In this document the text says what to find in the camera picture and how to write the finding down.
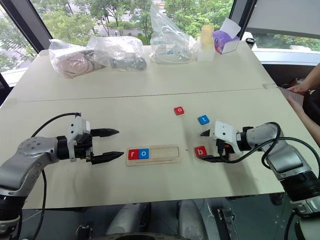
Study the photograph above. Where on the black round cup lid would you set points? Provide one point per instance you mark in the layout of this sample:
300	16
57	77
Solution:
250	41

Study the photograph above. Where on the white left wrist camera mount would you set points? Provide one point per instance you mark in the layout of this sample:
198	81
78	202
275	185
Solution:
75	127

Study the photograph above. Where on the grey rounded robot leg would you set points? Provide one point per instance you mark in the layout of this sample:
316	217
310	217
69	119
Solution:
190	217
127	220

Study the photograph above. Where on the blue letter t block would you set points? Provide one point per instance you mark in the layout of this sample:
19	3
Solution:
203	120

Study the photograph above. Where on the black metal bracket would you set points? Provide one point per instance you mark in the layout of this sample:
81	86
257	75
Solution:
226	222

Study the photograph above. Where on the white paper sheets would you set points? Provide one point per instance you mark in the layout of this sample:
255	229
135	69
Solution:
293	96

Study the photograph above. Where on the dark window frame pillar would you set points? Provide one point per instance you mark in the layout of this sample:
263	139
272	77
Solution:
240	17
27	22

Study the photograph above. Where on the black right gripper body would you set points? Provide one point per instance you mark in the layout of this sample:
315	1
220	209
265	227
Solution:
222	150

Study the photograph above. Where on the clear plastic container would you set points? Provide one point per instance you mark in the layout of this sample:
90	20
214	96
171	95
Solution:
206	55

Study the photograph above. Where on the red letter o block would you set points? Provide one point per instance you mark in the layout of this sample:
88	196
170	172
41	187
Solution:
179	111

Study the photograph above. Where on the stack of yellow cups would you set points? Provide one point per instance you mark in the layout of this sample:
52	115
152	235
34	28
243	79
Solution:
207	36

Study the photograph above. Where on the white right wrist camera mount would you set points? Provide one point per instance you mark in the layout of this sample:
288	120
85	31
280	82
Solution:
225	135

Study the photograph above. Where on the tall clear plastic bag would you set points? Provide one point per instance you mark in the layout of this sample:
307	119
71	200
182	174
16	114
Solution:
170	42

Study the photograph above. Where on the plastic bag with grey item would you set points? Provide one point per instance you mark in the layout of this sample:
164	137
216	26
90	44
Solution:
125	57

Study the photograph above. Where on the person's bare forearm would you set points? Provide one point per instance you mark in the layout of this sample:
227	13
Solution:
312	77
303	117

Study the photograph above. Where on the red letter b block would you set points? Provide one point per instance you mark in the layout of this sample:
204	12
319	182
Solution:
200	151

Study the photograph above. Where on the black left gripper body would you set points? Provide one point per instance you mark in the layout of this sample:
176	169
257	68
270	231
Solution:
82	148

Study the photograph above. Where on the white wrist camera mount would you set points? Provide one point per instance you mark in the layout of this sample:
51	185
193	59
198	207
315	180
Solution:
75	127
225	135

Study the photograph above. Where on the plastic bag with pink items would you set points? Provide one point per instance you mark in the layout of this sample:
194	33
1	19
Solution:
72	61

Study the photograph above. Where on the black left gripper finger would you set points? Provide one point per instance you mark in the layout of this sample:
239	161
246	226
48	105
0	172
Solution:
105	132
107	156

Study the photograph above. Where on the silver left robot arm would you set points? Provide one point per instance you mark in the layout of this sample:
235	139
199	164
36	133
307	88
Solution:
27	160

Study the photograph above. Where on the purple tissue box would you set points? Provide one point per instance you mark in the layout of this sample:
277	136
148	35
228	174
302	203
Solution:
225	41

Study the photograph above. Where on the blue letter o block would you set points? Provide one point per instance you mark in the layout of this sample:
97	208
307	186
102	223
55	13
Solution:
143	153

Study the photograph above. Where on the wooden letter tray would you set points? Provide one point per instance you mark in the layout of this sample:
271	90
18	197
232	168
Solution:
165	155

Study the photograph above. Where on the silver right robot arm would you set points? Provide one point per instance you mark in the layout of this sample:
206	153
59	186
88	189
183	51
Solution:
287	160

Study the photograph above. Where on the red letter r block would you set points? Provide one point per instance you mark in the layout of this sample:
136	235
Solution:
132	154

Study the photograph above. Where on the person's bare hand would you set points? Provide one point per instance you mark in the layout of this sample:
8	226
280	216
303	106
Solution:
298	88

